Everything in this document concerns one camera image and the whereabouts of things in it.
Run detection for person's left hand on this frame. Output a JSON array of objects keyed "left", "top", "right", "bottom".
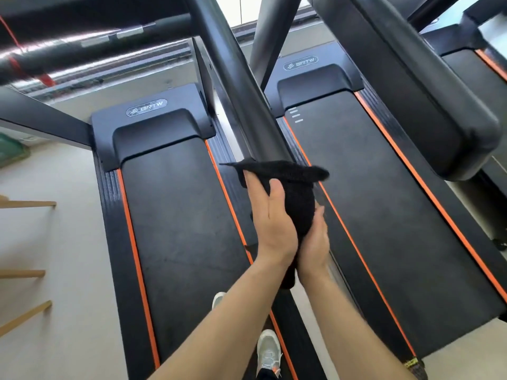
[{"left": 243, "top": 170, "right": 299, "bottom": 269}]

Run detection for person's right hand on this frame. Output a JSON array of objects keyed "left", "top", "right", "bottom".
[{"left": 297, "top": 204, "right": 331, "bottom": 286}]

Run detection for black cleaning cloth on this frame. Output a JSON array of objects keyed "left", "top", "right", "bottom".
[{"left": 219, "top": 158, "right": 330, "bottom": 290}]

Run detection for person's right forearm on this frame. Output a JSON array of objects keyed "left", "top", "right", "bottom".
[{"left": 302, "top": 270, "right": 417, "bottom": 380}]

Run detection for person's left forearm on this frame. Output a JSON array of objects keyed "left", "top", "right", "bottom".
[{"left": 148, "top": 255, "right": 294, "bottom": 380}]

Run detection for black treadmill with orange stripes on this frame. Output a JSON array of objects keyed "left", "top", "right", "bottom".
[
  {"left": 90, "top": 37, "right": 329, "bottom": 380},
  {"left": 419, "top": 0, "right": 507, "bottom": 83},
  {"left": 262, "top": 40, "right": 507, "bottom": 380}
]

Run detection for black treadmill handrail bar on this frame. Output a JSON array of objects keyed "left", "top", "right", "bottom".
[{"left": 184, "top": 0, "right": 298, "bottom": 167}]

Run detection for black padded treadmill console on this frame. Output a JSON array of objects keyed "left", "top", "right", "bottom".
[{"left": 307, "top": 0, "right": 503, "bottom": 182}]

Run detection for green crate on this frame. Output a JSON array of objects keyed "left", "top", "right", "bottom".
[{"left": 0, "top": 132, "right": 31, "bottom": 169}]

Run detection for black treadmill upright post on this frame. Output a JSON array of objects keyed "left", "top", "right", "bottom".
[{"left": 249, "top": 0, "right": 304, "bottom": 92}]

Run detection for silver and black treadmill handlebars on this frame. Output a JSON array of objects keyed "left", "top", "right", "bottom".
[{"left": 0, "top": 12, "right": 192, "bottom": 87}]

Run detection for wooden frame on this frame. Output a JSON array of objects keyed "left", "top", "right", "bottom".
[{"left": 0, "top": 195, "right": 57, "bottom": 338}]

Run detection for red safety cord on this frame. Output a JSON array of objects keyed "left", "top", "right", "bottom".
[{"left": 0, "top": 16, "right": 55, "bottom": 88}]

